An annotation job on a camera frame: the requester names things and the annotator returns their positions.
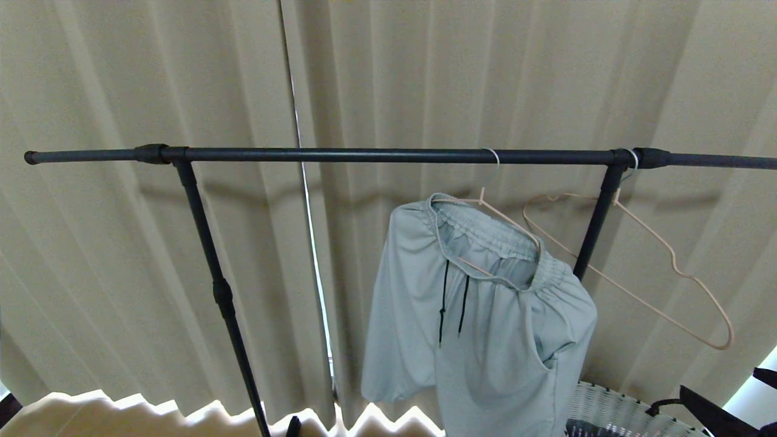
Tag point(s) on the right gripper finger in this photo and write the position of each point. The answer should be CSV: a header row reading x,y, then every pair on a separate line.
x,y
768,377
716,419

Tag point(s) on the pale grey shorts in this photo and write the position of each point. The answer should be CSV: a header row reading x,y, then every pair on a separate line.
x,y
485,352

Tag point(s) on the pink clothes hanger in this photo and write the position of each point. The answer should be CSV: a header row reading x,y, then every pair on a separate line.
x,y
510,221
631,293

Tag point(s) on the white laundry basket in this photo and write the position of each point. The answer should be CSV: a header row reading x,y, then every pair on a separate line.
x,y
607,413

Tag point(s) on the black clothes rack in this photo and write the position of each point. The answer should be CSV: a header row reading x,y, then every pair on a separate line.
x,y
364,155

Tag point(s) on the beige curtain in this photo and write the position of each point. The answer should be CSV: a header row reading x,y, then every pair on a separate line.
x,y
152,243

